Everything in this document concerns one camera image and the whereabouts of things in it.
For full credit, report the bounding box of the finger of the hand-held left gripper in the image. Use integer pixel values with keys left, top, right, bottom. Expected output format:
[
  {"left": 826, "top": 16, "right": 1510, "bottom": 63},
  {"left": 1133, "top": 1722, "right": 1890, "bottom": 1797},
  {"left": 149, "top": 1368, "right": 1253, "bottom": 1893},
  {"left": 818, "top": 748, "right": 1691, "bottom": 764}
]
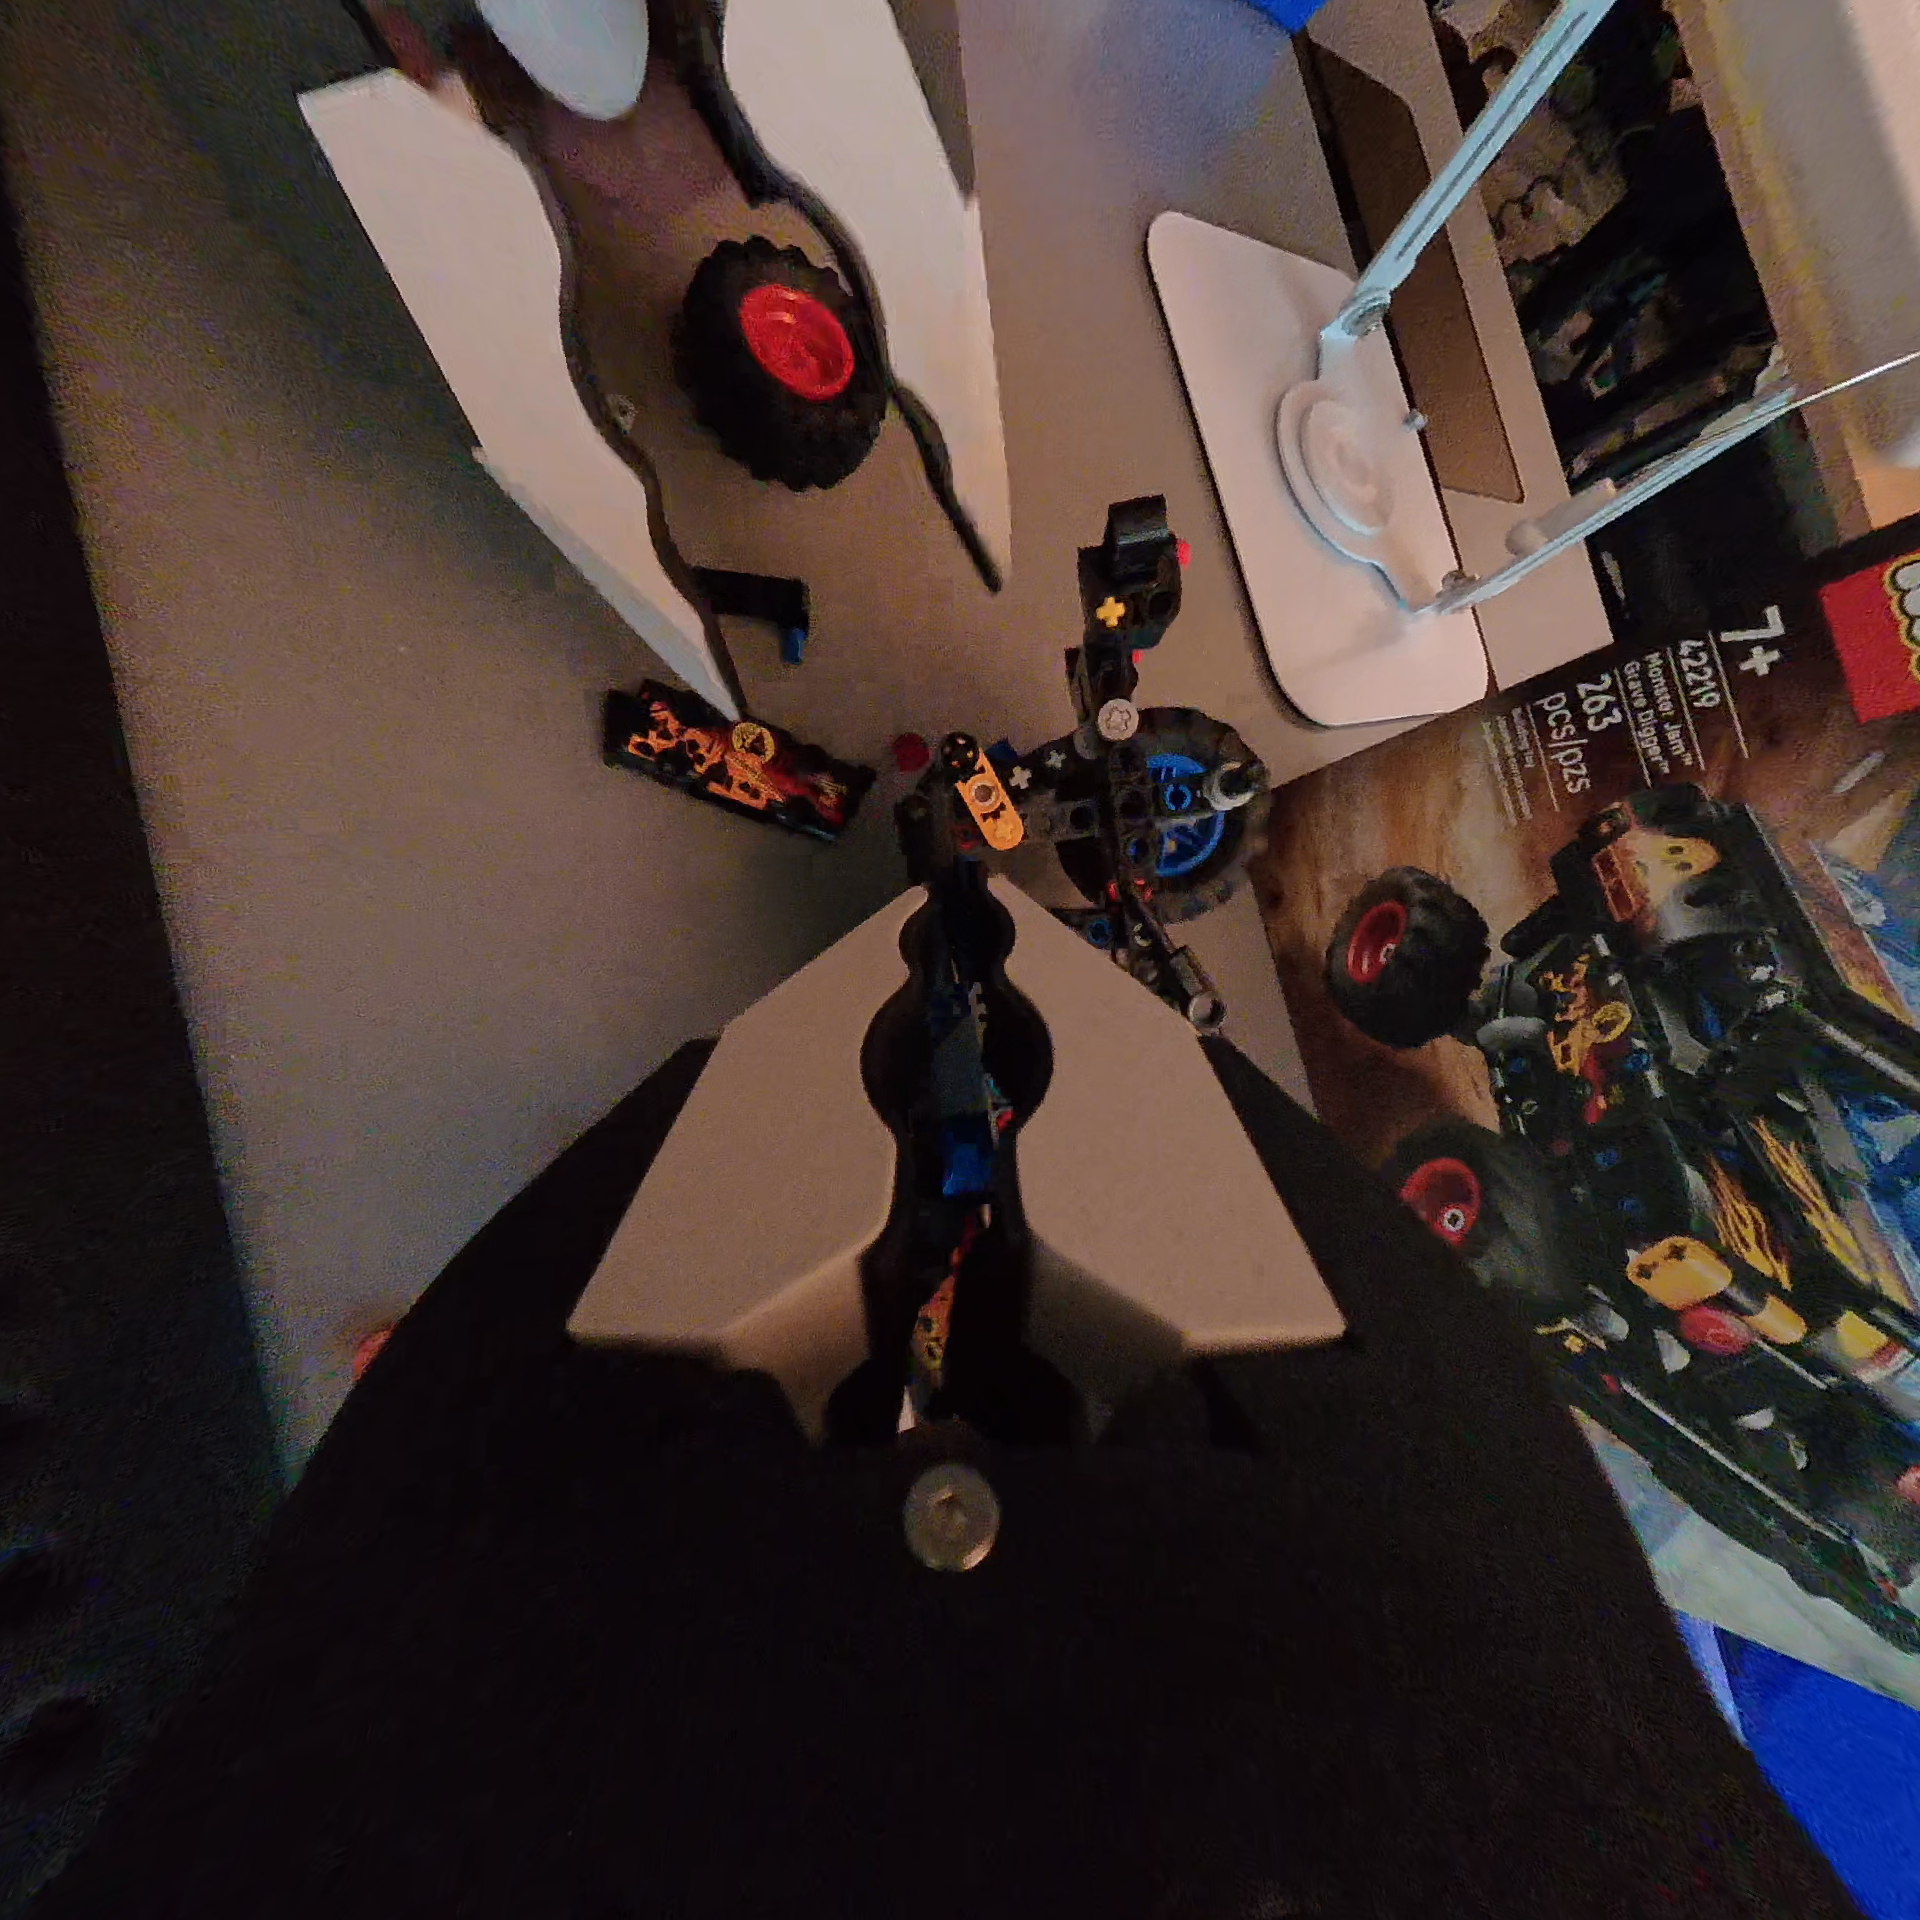
[
  {"left": 297, "top": 65, "right": 752, "bottom": 721},
  {"left": 683, "top": 0, "right": 1014, "bottom": 597}
]

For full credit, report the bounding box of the toy set cardboard box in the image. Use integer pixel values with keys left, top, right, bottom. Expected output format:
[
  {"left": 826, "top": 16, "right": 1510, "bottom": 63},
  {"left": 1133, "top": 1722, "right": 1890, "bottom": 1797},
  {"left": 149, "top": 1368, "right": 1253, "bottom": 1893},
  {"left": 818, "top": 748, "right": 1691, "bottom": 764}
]
[{"left": 1253, "top": 515, "right": 1920, "bottom": 1660}]

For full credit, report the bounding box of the white tethered stylus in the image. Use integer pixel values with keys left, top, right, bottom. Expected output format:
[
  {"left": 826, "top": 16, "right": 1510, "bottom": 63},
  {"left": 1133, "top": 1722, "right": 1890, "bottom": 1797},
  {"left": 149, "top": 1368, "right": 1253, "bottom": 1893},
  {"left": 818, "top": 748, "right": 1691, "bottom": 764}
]
[{"left": 1500, "top": 347, "right": 1920, "bottom": 559}]

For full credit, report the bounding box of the toy brick monster truck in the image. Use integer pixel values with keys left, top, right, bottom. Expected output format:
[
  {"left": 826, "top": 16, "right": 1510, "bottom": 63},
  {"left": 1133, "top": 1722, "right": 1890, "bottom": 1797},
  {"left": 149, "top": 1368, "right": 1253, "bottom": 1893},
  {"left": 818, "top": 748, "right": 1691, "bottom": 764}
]
[{"left": 885, "top": 493, "right": 1279, "bottom": 1412}]

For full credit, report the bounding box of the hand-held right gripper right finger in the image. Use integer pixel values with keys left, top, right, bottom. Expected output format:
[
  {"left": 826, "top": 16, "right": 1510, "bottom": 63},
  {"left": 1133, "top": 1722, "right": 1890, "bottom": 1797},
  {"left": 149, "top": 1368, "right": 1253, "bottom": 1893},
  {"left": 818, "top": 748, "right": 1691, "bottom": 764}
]
[{"left": 967, "top": 870, "right": 1351, "bottom": 1441}]

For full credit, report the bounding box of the brown desk cable flap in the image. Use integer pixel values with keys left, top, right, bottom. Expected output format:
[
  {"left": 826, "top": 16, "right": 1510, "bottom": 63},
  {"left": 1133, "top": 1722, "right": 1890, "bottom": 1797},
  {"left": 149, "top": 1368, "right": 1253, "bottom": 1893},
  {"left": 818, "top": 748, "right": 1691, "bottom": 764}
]
[{"left": 1304, "top": 29, "right": 1524, "bottom": 504}]

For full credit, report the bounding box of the black tyre red hub wheel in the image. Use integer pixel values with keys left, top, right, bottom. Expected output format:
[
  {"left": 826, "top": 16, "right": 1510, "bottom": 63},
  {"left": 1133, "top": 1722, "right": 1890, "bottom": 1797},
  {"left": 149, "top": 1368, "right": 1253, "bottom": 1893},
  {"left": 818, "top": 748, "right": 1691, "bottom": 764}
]
[{"left": 683, "top": 235, "right": 891, "bottom": 493}]

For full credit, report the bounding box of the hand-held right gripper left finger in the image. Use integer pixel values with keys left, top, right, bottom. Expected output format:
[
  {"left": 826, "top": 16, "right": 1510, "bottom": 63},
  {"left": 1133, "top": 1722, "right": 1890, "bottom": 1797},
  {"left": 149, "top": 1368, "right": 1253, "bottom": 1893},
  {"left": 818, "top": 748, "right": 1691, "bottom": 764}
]
[{"left": 567, "top": 876, "right": 920, "bottom": 1441}]

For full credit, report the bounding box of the white tilted board stand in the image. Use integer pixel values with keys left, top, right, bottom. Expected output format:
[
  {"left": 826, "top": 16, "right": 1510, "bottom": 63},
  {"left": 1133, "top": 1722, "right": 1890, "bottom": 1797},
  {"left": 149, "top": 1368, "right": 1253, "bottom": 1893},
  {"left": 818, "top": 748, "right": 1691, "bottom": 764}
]
[{"left": 1147, "top": 0, "right": 1920, "bottom": 730}]

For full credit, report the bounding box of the black orange print side panel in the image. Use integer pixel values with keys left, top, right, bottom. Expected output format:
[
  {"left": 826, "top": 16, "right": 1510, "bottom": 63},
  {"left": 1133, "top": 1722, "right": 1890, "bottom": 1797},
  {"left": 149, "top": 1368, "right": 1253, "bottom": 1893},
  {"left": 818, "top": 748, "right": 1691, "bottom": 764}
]
[{"left": 603, "top": 678, "right": 880, "bottom": 845}]

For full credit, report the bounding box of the black beam with blue pin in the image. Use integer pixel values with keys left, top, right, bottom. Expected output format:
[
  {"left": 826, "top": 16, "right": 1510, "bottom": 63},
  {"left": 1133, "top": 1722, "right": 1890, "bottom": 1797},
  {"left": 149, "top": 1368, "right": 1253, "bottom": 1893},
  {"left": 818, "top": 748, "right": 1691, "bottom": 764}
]
[{"left": 692, "top": 566, "right": 816, "bottom": 665}]

